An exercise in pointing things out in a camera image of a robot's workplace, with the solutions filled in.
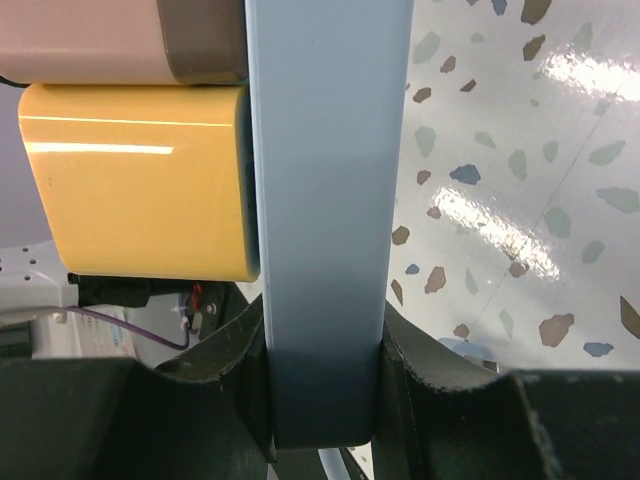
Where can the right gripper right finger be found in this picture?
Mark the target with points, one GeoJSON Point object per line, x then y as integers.
{"type": "Point", "coordinates": [442, 416]}

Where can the blue power strip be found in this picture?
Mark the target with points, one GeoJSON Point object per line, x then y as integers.
{"type": "Point", "coordinates": [327, 84]}

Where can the mauve plug adapter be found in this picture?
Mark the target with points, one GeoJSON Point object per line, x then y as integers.
{"type": "Point", "coordinates": [123, 42]}

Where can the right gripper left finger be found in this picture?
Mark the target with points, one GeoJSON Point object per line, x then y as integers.
{"type": "Point", "coordinates": [200, 415]}

